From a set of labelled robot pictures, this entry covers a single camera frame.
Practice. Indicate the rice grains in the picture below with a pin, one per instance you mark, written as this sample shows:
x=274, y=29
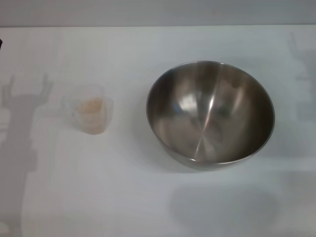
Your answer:
x=89, y=106

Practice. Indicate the stainless steel mixing bowl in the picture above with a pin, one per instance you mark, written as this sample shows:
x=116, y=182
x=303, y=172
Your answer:
x=209, y=118

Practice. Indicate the clear plastic measuring cup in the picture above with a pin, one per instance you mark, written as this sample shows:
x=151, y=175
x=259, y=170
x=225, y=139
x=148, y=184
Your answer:
x=97, y=123

